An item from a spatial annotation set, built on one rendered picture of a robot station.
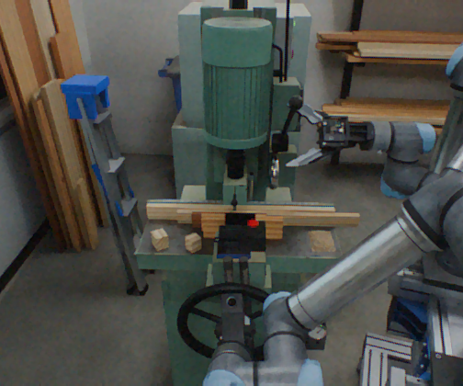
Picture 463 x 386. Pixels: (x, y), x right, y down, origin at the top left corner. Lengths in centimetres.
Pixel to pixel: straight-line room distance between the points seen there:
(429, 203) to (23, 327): 212
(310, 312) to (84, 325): 171
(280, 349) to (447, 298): 85
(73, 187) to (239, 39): 176
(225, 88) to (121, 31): 259
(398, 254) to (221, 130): 59
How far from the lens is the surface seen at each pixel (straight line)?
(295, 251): 124
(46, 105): 241
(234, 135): 110
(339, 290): 73
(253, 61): 104
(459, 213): 61
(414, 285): 146
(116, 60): 367
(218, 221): 123
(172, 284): 130
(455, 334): 139
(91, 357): 219
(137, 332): 223
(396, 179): 110
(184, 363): 157
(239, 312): 86
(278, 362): 73
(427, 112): 339
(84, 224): 272
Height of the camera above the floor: 167
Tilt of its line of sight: 32 degrees down
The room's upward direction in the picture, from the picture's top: 1 degrees clockwise
